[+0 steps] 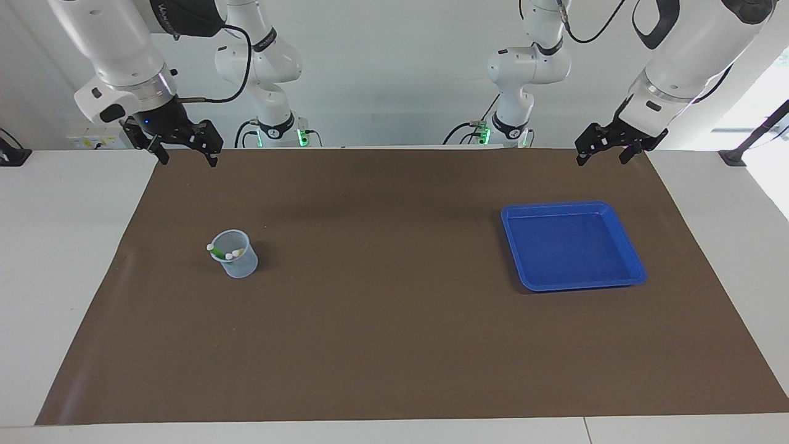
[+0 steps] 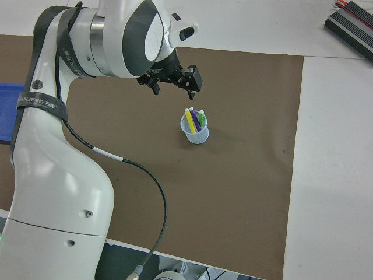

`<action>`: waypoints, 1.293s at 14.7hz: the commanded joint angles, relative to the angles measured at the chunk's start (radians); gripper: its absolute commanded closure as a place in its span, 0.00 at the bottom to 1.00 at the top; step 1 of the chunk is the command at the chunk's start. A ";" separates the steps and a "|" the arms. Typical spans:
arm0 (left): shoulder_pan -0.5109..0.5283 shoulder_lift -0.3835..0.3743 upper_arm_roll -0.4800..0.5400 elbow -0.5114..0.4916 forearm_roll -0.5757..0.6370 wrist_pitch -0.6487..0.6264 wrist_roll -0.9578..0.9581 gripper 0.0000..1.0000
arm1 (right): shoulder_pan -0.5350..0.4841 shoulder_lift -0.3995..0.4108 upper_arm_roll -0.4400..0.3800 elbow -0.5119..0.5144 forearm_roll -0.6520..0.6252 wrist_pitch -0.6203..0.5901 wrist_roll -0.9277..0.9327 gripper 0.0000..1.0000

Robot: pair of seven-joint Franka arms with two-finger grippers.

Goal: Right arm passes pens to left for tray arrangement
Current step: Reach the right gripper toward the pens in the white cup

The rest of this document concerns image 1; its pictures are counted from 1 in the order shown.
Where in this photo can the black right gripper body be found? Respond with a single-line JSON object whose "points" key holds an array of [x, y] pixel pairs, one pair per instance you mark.
{"points": [[161, 123]]}

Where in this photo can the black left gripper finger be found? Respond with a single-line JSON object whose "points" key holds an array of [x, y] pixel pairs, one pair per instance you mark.
{"points": [[630, 153], [590, 142]]}

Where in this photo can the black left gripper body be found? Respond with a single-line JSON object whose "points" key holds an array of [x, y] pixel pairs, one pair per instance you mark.
{"points": [[638, 129]]}

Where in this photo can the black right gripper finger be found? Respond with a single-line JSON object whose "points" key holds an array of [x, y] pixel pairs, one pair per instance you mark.
{"points": [[211, 145], [159, 153]]}

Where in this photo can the green pen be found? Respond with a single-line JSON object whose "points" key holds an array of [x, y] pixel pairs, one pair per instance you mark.
{"points": [[217, 252]]}

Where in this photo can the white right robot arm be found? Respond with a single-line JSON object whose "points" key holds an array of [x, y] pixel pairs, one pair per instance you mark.
{"points": [[117, 43]]}

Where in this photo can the blue plastic tray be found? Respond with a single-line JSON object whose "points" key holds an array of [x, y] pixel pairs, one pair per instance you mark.
{"points": [[573, 253]]}

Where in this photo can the black clamped stand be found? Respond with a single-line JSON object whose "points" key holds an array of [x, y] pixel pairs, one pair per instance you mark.
{"points": [[733, 157]]}

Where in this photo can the translucent plastic cup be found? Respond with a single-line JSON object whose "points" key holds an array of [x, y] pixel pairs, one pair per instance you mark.
{"points": [[240, 268]]}

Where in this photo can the black table clamp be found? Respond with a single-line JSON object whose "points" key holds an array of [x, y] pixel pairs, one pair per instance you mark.
{"points": [[12, 157]]}

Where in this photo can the brown table mat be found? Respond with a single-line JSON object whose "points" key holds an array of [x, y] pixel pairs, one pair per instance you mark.
{"points": [[394, 345]]}

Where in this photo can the white wall socket box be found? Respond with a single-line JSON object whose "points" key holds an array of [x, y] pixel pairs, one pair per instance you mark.
{"points": [[92, 140]]}

